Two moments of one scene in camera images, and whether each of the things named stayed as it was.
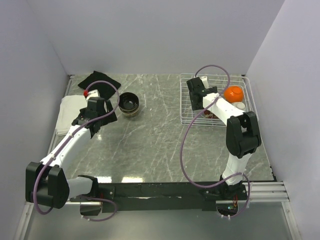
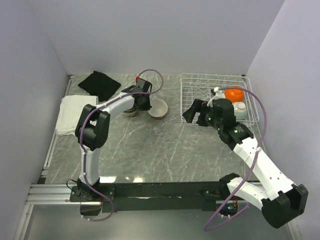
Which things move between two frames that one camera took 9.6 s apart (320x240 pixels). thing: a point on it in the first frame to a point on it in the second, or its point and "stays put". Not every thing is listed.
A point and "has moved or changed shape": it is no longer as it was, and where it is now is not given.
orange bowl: (233, 94) stays put
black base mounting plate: (156, 196) stays put
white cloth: (69, 110) stays put
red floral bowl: (209, 114) has moved or changed shape
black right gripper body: (196, 107) to (206, 118)
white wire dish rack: (209, 99) stays put
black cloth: (105, 89) stays put
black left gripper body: (83, 111) to (146, 104)
